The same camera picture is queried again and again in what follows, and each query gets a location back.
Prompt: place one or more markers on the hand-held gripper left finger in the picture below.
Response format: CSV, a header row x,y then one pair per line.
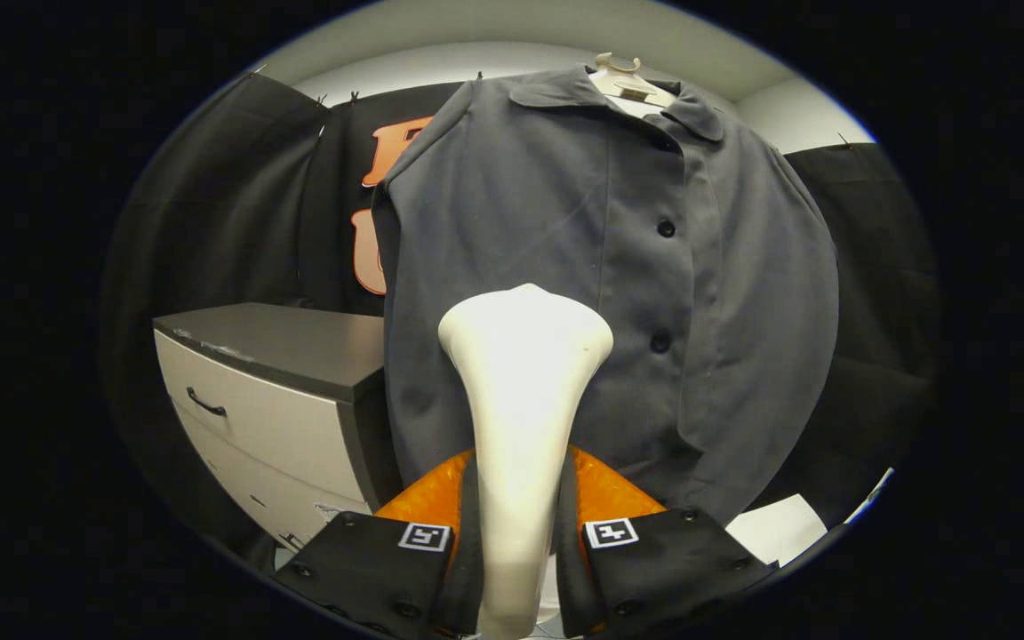
x,y
470,578

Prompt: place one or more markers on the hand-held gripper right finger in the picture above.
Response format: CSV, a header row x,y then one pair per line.
x,y
570,578

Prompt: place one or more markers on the white garment steamer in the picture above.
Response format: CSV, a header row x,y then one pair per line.
x,y
521,373

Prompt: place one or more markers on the grey button shirt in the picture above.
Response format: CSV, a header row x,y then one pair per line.
x,y
521,204

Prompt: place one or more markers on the white clothes hanger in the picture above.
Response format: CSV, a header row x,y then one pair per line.
x,y
626,84

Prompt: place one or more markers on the grey drawer cabinet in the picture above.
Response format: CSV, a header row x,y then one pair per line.
x,y
281,391

